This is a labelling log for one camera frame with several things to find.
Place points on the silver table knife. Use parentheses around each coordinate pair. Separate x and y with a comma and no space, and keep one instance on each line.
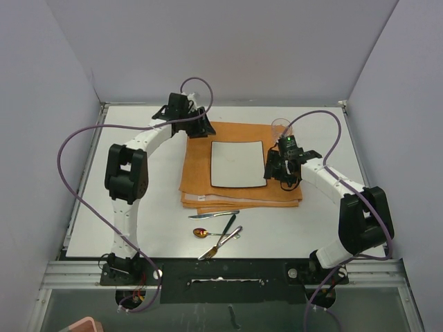
(213,215)

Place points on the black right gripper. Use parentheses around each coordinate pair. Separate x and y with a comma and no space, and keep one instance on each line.
(272,171)

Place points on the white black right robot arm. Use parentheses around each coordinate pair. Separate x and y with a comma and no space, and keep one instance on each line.
(364,219)

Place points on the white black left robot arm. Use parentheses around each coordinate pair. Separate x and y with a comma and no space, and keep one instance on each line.
(126,176)

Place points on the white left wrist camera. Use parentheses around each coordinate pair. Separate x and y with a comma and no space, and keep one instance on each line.
(192,100)

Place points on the iridescent ornate teaspoon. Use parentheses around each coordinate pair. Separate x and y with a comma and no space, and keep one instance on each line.
(235,236)

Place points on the pink plastic bin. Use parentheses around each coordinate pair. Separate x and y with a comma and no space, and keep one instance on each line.
(85,324)

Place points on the gold spoon dark handle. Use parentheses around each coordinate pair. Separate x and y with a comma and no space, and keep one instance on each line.
(213,230)

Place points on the white square plate black rim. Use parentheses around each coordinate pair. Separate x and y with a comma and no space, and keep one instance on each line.
(237,165)

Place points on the orange cloth napkin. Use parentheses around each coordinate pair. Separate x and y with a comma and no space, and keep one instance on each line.
(198,193)

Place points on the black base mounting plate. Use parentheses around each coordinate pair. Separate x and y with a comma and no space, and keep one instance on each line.
(230,281)

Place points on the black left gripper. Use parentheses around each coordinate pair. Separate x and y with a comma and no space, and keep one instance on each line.
(201,129)

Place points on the clear drinking glass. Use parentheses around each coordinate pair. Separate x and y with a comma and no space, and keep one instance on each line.
(280,127)

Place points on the gold fork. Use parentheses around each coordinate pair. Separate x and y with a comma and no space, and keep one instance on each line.
(209,254)

